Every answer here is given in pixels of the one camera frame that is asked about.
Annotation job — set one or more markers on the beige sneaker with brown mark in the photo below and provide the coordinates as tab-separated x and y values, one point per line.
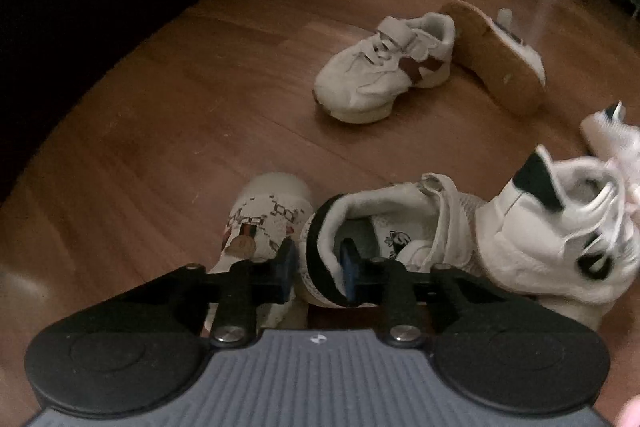
370	82

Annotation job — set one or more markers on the white sneaker with black stripes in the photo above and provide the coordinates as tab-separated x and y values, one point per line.
450	227
495	62

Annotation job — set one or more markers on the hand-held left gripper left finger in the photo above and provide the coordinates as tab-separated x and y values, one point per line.
287	267

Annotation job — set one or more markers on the white patterned sock shoe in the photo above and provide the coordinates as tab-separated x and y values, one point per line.
270	207

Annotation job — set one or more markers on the dark bed frame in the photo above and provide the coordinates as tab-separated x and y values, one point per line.
100	32

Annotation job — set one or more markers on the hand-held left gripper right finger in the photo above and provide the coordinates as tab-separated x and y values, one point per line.
350	272

